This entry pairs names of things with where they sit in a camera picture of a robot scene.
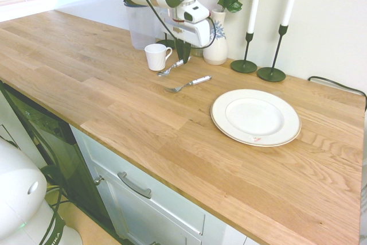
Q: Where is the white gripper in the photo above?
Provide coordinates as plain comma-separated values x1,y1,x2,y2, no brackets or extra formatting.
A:
165,18,213,64

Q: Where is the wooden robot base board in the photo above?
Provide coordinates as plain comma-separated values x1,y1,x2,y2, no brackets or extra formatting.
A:
42,190,124,245

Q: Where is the fork with white handle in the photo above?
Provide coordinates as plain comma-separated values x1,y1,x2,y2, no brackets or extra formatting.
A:
165,75,213,94

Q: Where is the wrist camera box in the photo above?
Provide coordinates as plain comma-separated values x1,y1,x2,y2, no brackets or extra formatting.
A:
183,4,210,24

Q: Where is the spoon with white handle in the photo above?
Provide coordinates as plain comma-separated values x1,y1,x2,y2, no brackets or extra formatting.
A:
156,58,186,78

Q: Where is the white vase with blue flower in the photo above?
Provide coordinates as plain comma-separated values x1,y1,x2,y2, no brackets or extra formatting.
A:
202,9,229,65

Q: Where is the white ceramic cup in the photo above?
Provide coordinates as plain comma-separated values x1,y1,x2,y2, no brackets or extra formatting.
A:
144,43,173,72

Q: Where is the black candle holder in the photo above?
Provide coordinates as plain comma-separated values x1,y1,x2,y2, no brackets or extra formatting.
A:
256,24,289,83
156,31,176,50
230,32,258,74

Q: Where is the silver drawer handle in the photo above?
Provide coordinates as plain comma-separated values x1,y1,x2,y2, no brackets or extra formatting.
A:
117,172,152,199

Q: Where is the white drawer with handle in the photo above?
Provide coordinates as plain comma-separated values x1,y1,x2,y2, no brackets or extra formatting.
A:
70,126,247,245

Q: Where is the white plate with gold rim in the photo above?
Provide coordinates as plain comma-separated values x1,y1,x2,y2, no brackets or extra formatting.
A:
210,88,302,147

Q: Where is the clear pitcher with blue lid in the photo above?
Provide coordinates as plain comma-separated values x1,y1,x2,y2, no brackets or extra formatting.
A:
124,0,166,50

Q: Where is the black power cable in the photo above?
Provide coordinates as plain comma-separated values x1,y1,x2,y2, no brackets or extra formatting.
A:
308,76,367,112

